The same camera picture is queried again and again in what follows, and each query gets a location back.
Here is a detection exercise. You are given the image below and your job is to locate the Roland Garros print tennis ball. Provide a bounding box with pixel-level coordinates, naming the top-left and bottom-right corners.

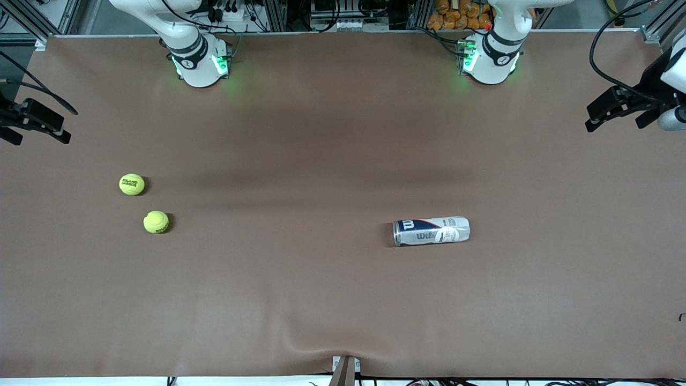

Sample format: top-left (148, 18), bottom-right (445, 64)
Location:
top-left (119, 173), bottom-right (145, 196)

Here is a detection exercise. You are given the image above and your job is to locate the Wilson print tennis ball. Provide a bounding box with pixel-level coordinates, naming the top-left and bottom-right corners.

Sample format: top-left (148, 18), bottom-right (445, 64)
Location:
top-left (143, 211), bottom-right (170, 234)

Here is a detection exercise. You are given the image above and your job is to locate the white navy tennis ball can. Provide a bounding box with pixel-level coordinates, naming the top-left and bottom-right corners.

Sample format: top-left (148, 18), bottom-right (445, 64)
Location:
top-left (393, 216), bottom-right (471, 247)

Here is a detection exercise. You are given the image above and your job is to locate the yellow pole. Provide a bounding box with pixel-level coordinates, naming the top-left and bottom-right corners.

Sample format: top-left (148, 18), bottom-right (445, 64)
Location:
top-left (605, 0), bottom-right (627, 27)

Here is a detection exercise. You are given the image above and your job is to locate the orange objects pile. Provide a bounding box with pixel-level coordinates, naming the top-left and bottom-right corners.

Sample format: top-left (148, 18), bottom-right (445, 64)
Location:
top-left (427, 0), bottom-right (494, 31)

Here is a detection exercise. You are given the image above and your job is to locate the white power strip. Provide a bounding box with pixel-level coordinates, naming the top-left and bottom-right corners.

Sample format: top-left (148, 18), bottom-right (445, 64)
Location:
top-left (206, 0), bottom-right (255, 23)

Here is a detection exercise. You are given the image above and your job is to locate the brown table mat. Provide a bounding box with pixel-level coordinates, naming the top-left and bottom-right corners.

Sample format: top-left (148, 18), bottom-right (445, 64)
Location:
top-left (0, 32), bottom-right (686, 378)

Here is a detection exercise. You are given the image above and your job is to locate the grey table clamp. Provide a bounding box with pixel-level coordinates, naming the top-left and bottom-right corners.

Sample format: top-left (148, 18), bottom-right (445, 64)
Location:
top-left (331, 355), bottom-right (361, 386)

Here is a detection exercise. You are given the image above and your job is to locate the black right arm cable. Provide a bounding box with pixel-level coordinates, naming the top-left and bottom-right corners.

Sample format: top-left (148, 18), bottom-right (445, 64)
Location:
top-left (0, 50), bottom-right (79, 116)

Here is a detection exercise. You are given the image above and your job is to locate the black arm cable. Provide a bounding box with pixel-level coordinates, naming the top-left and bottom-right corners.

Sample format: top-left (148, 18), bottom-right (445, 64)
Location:
top-left (589, 0), bottom-right (662, 102)
top-left (0, 50), bottom-right (79, 116)

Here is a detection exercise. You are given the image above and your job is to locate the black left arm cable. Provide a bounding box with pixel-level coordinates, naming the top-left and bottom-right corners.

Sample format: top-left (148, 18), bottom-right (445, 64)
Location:
top-left (589, 0), bottom-right (662, 102)

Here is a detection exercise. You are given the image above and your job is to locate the aluminium frame profile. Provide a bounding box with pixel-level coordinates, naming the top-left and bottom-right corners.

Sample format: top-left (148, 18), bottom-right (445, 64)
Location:
top-left (0, 0), bottom-right (81, 51)
top-left (640, 0), bottom-right (686, 44)

